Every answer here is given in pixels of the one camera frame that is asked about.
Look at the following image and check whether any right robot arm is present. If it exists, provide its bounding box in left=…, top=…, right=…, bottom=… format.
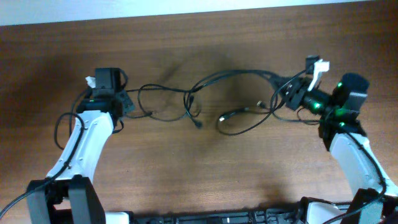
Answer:
left=275, top=73, right=397, bottom=223

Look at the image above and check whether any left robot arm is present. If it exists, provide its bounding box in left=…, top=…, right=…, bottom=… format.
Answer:
left=27, top=68, right=134, bottom=223

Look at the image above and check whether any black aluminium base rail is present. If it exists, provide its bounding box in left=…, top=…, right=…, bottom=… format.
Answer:
left=105, top=205, right=398, bottom=224

